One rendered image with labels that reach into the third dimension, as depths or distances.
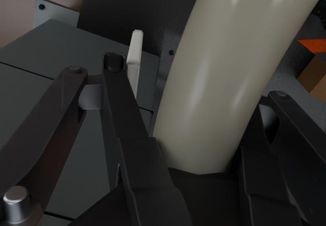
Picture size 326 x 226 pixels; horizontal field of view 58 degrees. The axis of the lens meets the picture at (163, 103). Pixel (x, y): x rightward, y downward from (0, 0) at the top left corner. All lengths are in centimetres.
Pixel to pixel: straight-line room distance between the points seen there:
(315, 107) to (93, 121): 88
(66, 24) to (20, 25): 17
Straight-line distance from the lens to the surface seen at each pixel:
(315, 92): 107
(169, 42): 103
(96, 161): 52
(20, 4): 115
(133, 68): 16
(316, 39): 60
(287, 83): 116
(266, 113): 16
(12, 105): 61
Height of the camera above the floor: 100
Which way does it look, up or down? 61 degrees down
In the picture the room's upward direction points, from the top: 175 degrees counter-clockwise
